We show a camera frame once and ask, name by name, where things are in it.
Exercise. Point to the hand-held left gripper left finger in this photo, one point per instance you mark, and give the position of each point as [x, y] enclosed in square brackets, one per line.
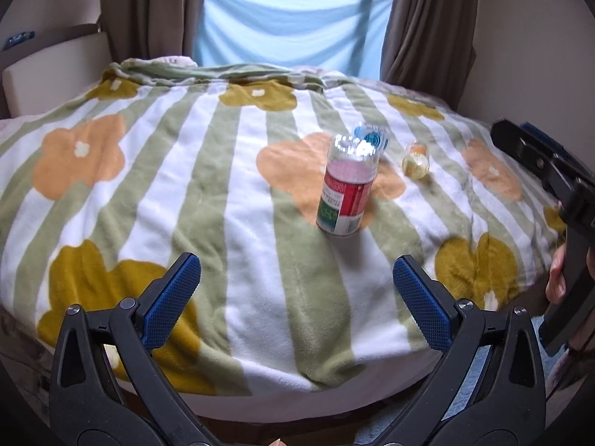
[171, 297]

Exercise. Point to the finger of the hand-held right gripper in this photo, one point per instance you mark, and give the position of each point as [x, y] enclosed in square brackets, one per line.
[541, 137]
[527, 151]

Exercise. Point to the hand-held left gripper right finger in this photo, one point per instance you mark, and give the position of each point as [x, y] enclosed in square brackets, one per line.
[420, 299]

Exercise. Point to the plastic bottle with red label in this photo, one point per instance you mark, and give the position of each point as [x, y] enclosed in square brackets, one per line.
[346, 186]

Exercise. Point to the small yellowish clear cup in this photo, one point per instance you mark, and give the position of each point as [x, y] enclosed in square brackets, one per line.
[416, 161]

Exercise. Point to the person's right hand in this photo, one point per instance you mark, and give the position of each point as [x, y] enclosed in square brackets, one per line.
[556, 274]

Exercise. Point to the floral striped blanket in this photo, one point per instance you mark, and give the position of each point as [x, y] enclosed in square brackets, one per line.
[209, 186]

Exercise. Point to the blue bottle cap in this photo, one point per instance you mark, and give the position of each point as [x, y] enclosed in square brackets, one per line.
[373, 137]

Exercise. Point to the brown curtain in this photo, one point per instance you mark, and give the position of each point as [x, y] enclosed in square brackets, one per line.
[425, 23]
[153, 9]

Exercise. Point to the white padded headboard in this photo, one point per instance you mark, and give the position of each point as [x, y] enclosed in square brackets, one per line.
[51, 69]

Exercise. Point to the light blue hanging cloth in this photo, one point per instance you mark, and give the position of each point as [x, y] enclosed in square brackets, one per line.
[290, 18]

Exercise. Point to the small blue wall fixture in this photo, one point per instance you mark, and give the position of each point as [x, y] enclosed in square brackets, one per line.
[18, 40]

